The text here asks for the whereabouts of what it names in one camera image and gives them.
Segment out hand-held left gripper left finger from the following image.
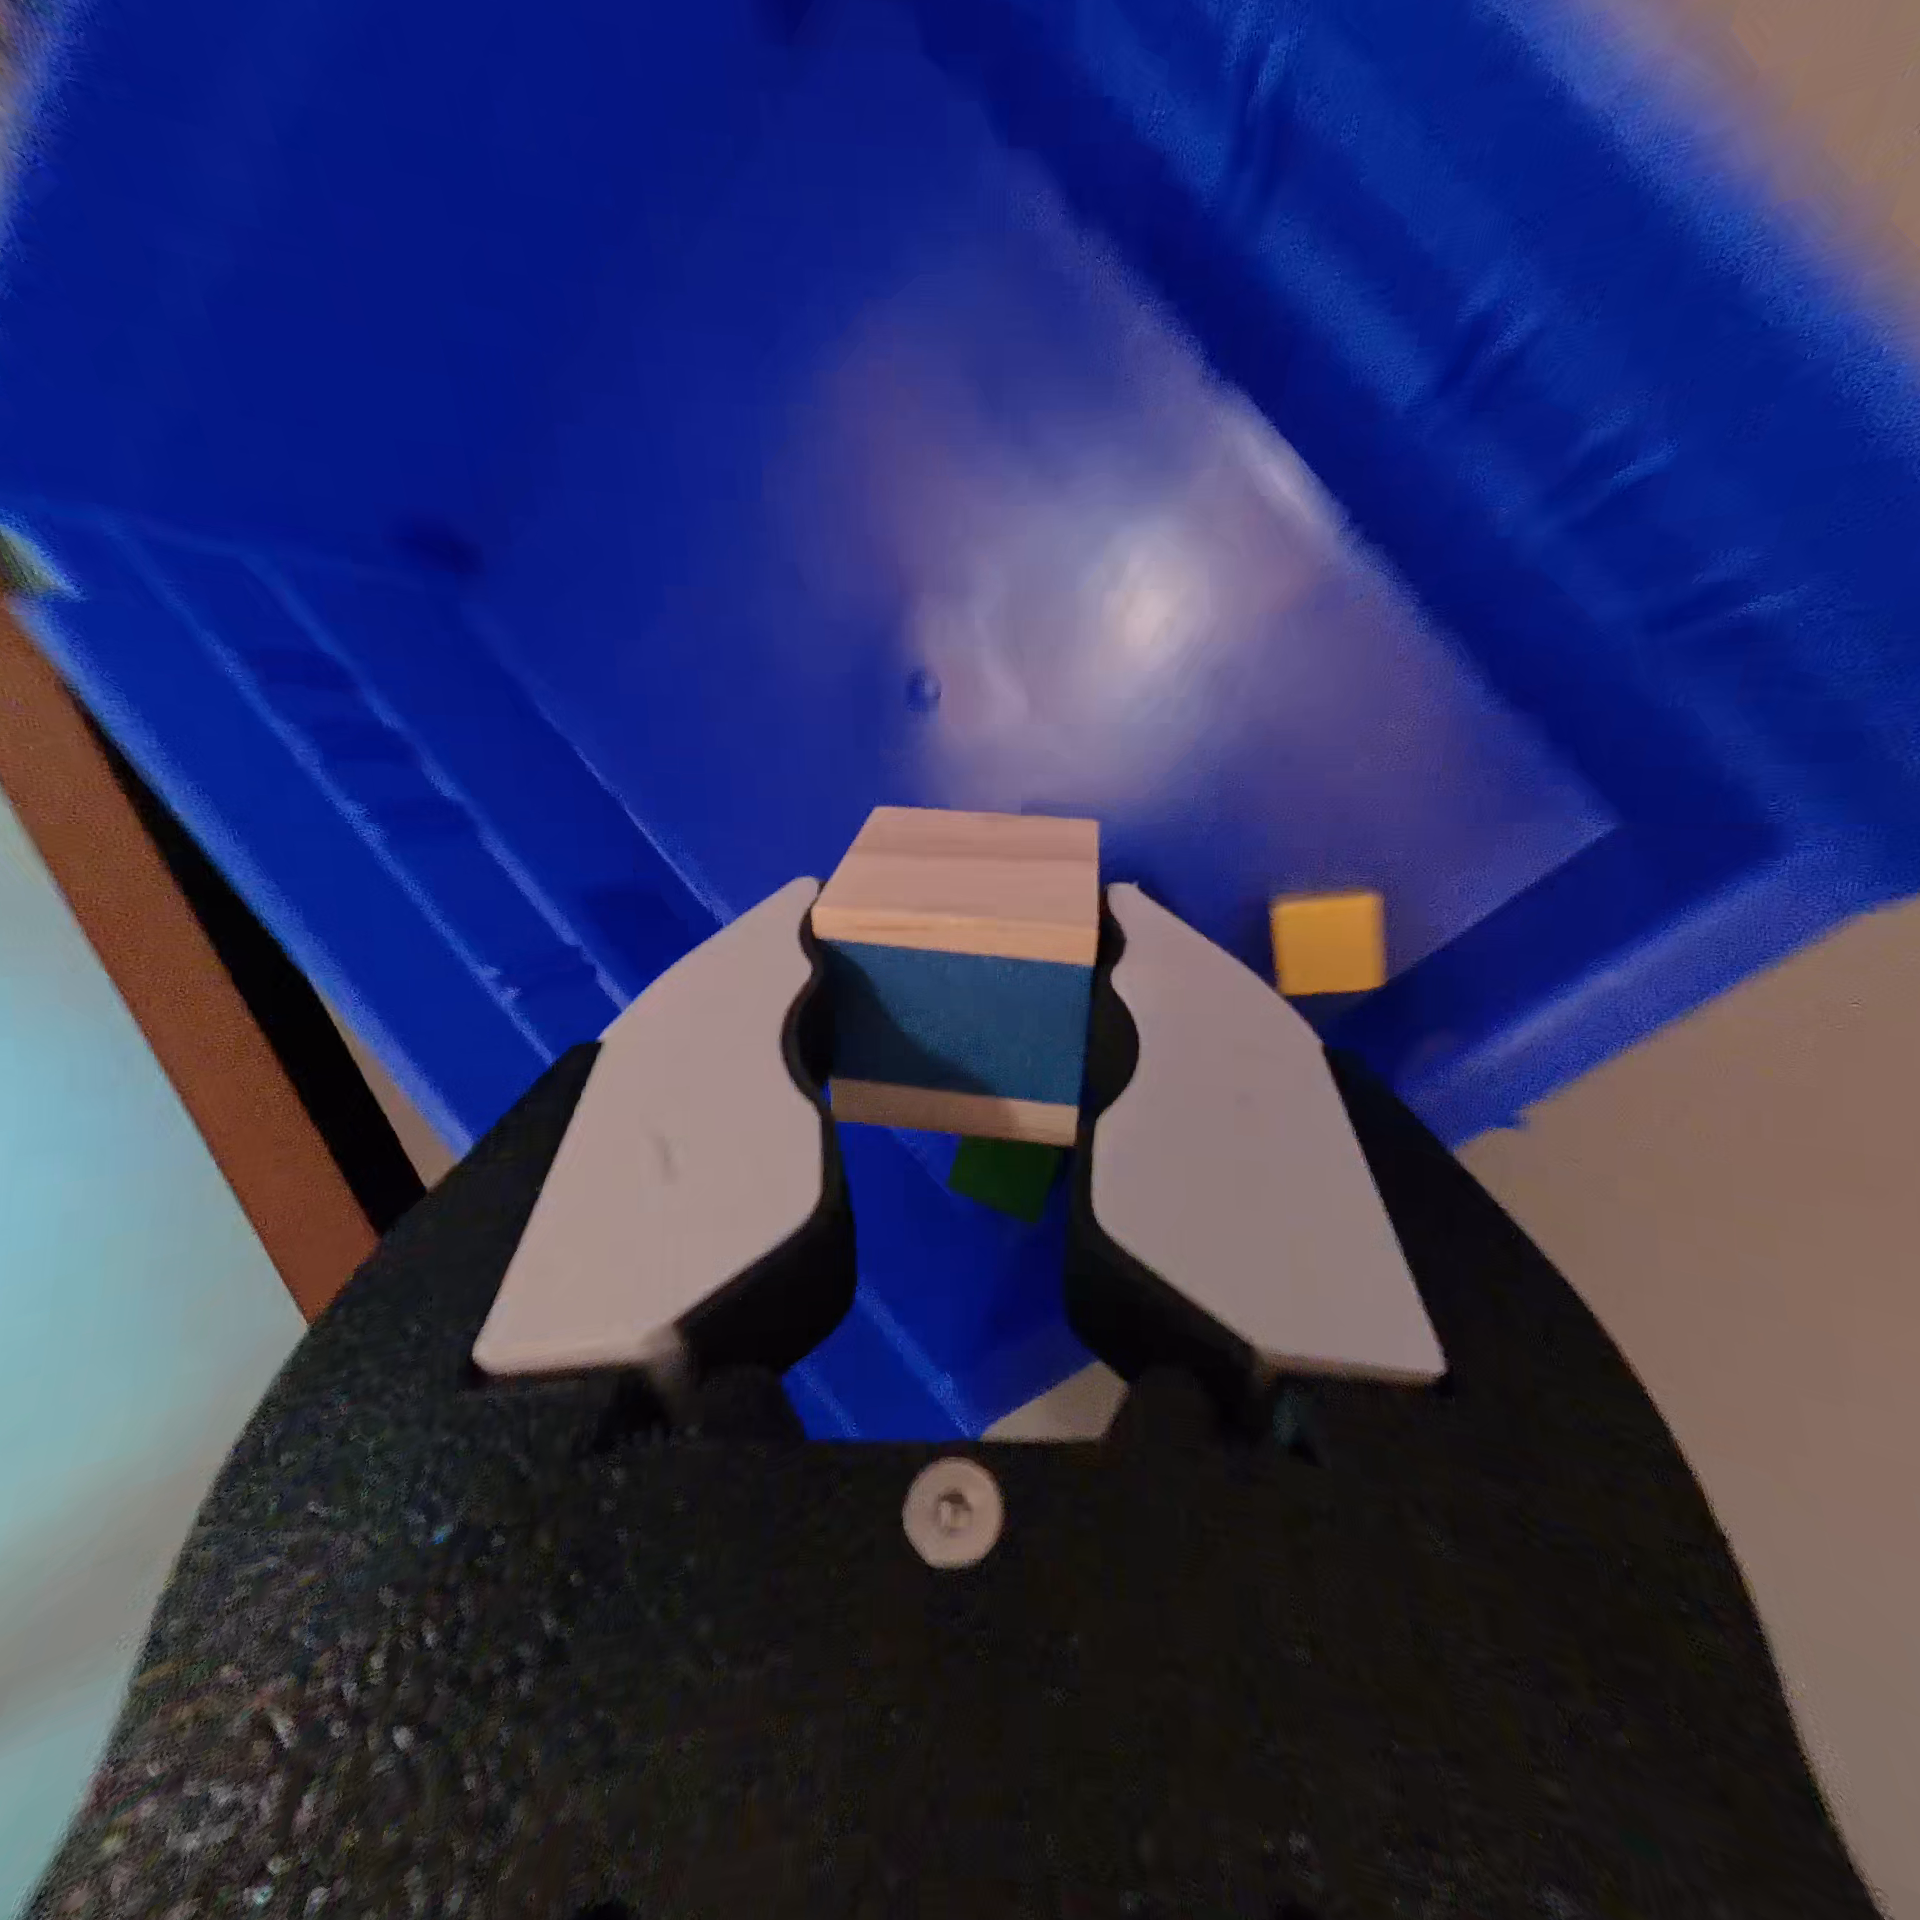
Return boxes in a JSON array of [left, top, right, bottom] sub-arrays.
[[470, 878, 857, 1390]]

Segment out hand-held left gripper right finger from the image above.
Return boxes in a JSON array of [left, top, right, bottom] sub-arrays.
[[1063, 883, 1449, 1419]]

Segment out yellow wooden cube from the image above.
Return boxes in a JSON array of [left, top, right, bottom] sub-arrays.
[[1269, 893, 1387, 997]]

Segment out green wooden cube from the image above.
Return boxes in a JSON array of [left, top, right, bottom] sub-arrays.
[[948, 1137, 1057, 1226]]

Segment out blue wooden cube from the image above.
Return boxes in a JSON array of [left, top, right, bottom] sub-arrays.
[[809, 808, 1099, 1146]]

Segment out blue plastic bin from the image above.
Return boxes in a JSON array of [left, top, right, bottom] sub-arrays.
[[0, 0, 1920, 1442]]

